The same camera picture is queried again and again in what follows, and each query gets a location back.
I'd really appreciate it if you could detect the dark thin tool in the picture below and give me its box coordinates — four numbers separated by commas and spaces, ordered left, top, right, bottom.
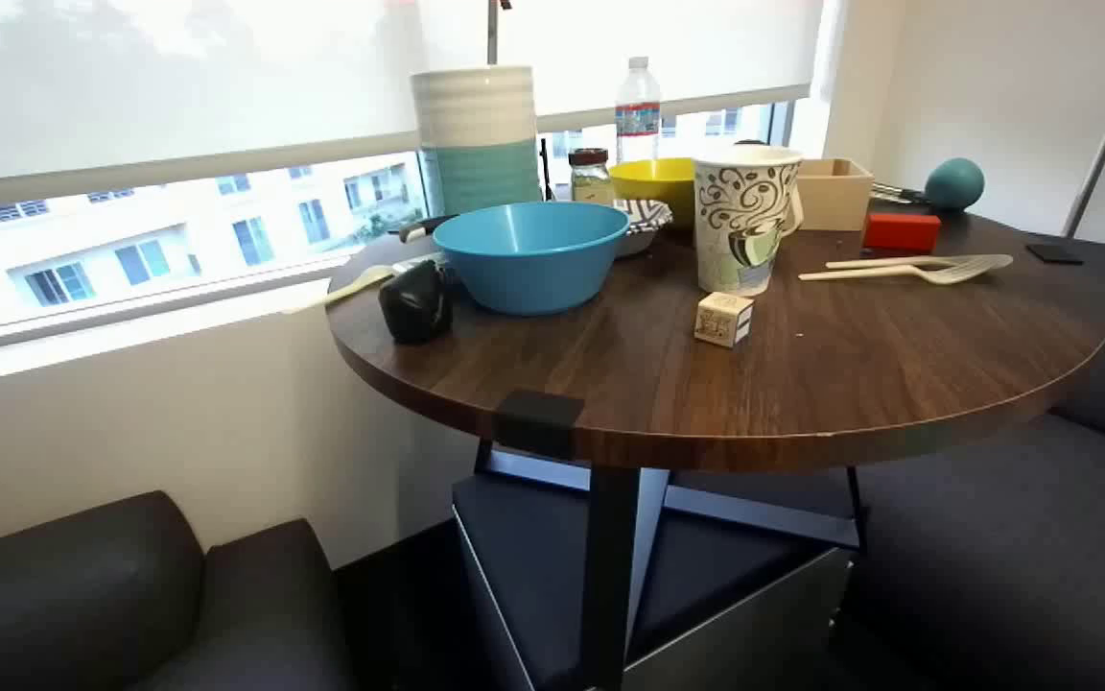
872, 184, 931, 210

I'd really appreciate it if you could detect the red rectangular block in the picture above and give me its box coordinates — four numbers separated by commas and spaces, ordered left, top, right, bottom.
862, 209, 945, 256

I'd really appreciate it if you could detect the black table pedestal leg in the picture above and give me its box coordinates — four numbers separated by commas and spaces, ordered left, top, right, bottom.
574, 466, 670, 691

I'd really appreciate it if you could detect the clear plastic water bottle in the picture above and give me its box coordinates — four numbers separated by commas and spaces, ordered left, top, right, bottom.
611, 55, 669, 168

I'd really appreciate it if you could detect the thin black pole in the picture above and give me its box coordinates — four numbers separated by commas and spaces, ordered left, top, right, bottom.
482, 0, 515, 68

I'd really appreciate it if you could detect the small black flat patch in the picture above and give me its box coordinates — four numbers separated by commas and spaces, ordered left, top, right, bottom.
1023, 237, 1084, 267

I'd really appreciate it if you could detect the yellow bowl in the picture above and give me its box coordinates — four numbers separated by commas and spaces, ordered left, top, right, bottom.
606, 155, 700, 232

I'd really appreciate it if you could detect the black tape on table edge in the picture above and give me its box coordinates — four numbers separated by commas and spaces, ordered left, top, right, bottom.
489, 386, 588, 462

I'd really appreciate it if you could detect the light wooden spoon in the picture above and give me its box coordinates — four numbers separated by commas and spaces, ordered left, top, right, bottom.
793, 248, 1015, 292

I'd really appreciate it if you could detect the light wooden stick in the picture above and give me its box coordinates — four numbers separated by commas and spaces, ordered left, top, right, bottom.
318, 260, 404, 315

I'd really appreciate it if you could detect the cream white printed block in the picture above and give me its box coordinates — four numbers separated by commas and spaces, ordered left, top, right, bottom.
692, 287, 757, 348

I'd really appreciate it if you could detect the black leather couch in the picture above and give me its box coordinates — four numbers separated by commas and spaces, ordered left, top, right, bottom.
0, 486, 355, 691

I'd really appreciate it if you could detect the white building outside window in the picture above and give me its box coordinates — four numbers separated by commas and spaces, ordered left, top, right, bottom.
0, 151, 431, 325

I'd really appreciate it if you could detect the grey window frame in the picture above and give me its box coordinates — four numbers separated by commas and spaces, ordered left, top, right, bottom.
0, 92, 826, 365

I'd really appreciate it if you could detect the white roller window blind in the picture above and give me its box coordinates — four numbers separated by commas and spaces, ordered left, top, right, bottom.
0, 0, 828, 215

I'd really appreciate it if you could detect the small black rounded device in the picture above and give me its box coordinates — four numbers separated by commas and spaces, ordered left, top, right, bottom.
376, 256, 455, 347

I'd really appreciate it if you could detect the onion salt spice jar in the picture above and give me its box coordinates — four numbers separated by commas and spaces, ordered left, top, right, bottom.
562, 145, 619, 210

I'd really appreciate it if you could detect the white and teal striped canister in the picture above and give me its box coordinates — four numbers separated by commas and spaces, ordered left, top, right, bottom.
409, 64, 543, 221

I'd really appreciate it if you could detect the blue plastic bowl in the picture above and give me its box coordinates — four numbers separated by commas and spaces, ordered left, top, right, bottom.
431, 198, 631, 317

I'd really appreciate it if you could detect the teal ball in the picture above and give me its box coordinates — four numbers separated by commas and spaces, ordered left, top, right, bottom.
920, 155, 990, 215

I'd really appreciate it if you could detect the dark grey fabric couch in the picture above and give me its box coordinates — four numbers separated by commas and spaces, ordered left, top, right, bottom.
851, 228, 1105, 691

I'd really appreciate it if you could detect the coffee print paper cup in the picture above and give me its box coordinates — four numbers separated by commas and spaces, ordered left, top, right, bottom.
692, 145, 807, 301

